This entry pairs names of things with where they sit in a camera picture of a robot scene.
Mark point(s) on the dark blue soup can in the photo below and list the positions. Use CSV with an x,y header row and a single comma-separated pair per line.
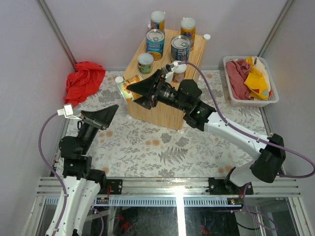
x,y
180,48

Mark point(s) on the aluminium mounting rail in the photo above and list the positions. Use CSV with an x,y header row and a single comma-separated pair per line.
x,y
196,186

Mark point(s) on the red crumpled cloth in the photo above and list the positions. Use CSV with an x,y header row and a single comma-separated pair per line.
x,y
84,82

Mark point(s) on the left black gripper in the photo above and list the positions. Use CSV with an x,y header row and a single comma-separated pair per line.
x,y
103,117

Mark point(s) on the pink cloth in basket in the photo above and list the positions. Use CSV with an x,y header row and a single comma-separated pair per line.
x,y
238,71

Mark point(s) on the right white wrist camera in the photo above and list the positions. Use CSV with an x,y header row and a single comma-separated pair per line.
x,y
168,71

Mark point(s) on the fruit can silver bottom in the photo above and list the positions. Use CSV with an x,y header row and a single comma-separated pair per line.
x,y
179,73

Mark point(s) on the Progresso chicken noodle can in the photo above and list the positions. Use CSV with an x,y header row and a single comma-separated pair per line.
x,y
155,43

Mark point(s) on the white cloth in basket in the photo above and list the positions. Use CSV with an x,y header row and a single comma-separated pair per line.
x,y
262,69

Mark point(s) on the yellow cloth in basket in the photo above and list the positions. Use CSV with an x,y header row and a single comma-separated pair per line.
x,y
256,83

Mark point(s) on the tall yellow congee can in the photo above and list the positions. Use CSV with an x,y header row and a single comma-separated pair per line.
x,y
188,28

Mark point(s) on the floral table mat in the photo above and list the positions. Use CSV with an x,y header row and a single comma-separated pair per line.
x,y
135,148

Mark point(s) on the white corner connector front-left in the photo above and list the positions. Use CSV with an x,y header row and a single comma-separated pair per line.
x,y
119,79

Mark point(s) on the short yellow silver-top can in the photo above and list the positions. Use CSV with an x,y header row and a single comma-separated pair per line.
x,y
126,94

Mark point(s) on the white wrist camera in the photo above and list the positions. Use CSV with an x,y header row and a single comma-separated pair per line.
x,y
67,112
168,71

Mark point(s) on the small green white-lid can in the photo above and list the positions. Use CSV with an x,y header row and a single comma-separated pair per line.
x,y
145,63

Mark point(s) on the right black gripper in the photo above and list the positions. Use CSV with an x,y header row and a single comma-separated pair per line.
x,y
145,87

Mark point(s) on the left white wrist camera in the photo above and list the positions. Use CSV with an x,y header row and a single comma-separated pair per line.
x,y
67,112

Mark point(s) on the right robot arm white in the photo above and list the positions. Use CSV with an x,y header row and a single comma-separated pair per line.
x,y
266,152

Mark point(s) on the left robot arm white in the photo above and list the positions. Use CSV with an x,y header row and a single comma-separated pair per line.
x,y
80,183

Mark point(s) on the white plastic basket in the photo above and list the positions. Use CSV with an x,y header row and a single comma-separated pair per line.
x,y
273,98

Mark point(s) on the white corner connector back-right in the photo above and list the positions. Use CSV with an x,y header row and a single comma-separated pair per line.
x,y
206,36

